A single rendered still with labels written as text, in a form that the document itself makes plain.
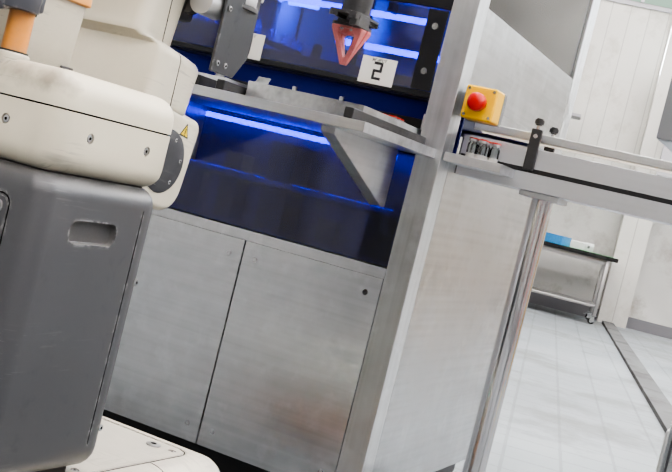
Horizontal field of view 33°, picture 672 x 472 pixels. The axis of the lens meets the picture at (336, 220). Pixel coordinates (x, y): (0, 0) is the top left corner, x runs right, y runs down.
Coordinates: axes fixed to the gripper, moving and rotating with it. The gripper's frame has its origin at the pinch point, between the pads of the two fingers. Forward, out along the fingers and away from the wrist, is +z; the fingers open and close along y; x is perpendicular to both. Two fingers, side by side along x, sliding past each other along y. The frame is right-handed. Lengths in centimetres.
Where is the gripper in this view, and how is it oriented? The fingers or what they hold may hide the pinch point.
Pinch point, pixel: (343, 60)
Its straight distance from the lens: 225.0
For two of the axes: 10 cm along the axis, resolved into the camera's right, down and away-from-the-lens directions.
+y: 4.2, 0.6, 9.1
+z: -2.5, 9.7, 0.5
